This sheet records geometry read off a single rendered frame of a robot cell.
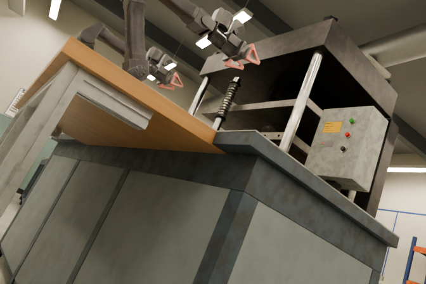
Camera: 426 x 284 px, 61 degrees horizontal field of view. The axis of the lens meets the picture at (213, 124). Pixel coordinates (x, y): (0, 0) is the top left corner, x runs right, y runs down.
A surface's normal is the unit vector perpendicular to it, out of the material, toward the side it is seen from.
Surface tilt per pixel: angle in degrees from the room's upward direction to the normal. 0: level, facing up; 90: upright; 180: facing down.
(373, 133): 90
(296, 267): 90
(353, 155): 90
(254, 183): 90
